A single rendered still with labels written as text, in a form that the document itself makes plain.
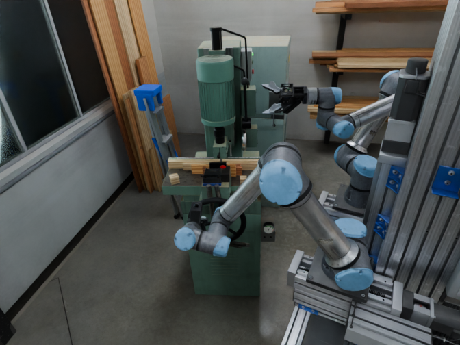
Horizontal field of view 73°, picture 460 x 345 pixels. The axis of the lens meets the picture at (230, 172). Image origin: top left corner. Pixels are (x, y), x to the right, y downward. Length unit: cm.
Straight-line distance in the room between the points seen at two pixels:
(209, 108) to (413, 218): 97
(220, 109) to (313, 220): 78
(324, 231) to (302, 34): 299
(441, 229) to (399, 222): 13
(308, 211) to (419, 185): 45
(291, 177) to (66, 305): 199
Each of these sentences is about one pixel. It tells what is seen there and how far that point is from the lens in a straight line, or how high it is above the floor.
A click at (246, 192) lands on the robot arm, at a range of 108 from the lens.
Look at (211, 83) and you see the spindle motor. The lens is 147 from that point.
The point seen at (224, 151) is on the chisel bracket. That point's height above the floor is 104.
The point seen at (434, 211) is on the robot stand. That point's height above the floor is 109.
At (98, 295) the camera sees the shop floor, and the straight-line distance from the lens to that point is 247.
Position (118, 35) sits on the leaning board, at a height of 143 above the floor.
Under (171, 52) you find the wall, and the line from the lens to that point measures 410.
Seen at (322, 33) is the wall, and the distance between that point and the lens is 376.
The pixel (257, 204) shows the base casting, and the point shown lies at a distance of 167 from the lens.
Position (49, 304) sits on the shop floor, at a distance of 258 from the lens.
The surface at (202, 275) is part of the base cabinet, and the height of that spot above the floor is 20.
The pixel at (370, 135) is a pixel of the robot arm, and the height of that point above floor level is 113.
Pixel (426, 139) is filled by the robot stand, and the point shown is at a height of 135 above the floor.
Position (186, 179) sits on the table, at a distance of 170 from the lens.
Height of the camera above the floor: 181
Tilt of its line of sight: 32 degrees down
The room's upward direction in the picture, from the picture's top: 3 degrees counter-clockwise
